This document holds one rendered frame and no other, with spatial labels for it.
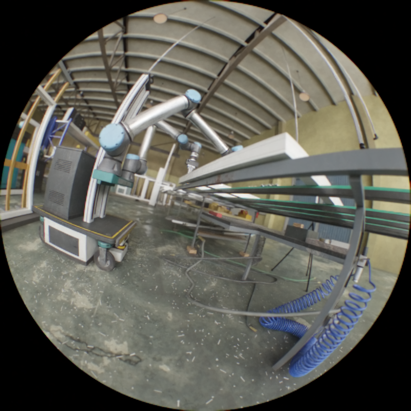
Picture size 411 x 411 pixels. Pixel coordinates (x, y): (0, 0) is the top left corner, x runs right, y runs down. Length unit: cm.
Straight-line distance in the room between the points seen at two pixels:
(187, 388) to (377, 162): 84
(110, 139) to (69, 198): 57
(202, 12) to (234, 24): 147
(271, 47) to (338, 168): 797
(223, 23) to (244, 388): 868
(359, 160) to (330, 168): 8
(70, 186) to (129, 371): 111
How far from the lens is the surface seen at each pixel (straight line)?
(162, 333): 80
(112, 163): 96
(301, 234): 122
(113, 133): 81
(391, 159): 35
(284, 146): 42
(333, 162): 35
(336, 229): 694
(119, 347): 75
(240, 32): 804
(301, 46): 824
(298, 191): 66
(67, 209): 118
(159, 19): 616
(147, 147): 164
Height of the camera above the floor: 67
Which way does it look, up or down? 1 degrees up
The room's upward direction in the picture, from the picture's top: 14 degrees clockwise
